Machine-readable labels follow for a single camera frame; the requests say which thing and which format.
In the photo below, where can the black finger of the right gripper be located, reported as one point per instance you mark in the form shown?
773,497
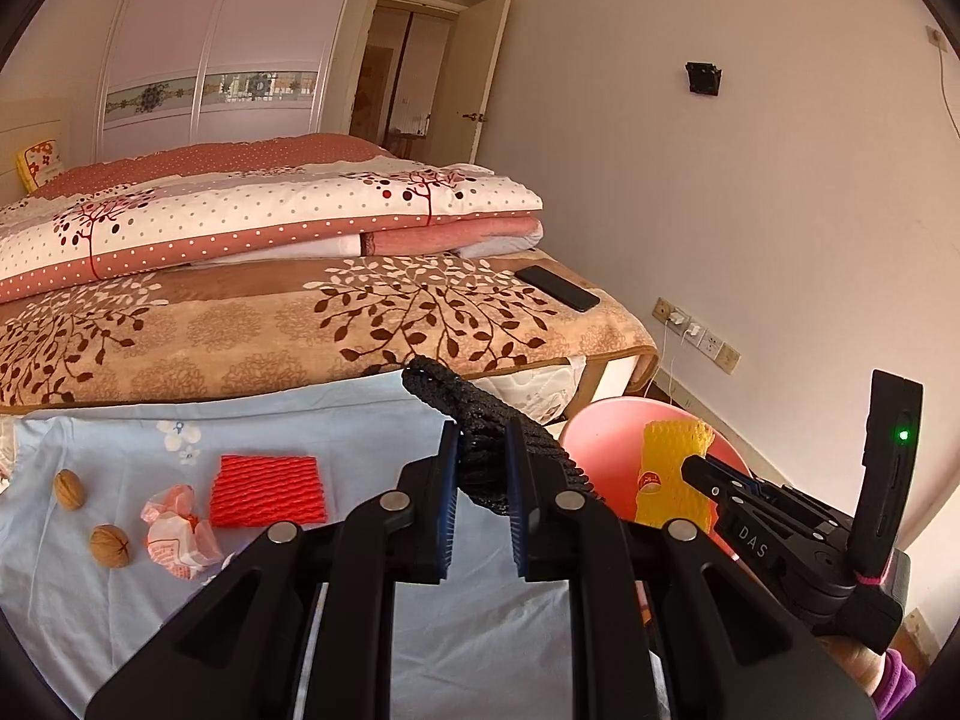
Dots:
720,475

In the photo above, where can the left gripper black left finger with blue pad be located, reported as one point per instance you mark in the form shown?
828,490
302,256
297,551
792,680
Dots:
404,535

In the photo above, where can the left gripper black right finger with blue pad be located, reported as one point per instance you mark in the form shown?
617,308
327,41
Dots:
559,533

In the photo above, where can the yellow foam net sleeve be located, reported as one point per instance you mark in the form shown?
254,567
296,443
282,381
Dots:
662,493

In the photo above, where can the black foam net sleeve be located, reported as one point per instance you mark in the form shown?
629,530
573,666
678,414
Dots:
481,468

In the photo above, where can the cream bedroom door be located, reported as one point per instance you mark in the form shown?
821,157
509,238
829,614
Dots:
460,104

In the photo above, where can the person's right hand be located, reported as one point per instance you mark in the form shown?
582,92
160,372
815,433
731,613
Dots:
864,666

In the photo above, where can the pink plastic basin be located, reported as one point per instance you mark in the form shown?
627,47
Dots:
606,440

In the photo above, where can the white quilted mattress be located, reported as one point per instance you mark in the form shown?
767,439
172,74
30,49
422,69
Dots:
540,393

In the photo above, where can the red foam net sleeve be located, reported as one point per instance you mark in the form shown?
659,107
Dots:
252,491

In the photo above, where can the pink white crumpled wrapper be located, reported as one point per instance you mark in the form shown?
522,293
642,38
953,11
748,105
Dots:
176,538

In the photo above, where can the black smartphone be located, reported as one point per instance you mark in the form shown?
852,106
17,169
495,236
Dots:
558,288

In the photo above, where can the brown leaf-pattern bed blanket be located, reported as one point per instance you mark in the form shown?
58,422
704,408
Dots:
208,332

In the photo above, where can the near walnut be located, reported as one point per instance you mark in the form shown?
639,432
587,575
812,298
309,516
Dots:
110,547

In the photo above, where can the walnut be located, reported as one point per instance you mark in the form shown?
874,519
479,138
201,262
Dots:
110,547
69,490

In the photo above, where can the folded pink blanket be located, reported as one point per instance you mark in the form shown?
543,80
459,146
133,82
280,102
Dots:
487,236

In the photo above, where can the far walnut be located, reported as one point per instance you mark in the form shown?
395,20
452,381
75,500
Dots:
69,490

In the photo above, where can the white sliding wardrobe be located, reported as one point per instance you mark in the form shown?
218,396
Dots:
184,72

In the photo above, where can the yellow red cushion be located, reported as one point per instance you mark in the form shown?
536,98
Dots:
38,164

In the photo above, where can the cream bed headboard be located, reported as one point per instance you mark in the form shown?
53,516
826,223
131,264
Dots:
24,123

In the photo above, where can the wall socket strip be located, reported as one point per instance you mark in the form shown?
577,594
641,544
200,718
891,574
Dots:
693,333

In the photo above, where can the black wall bracket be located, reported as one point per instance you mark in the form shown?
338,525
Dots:
703,78

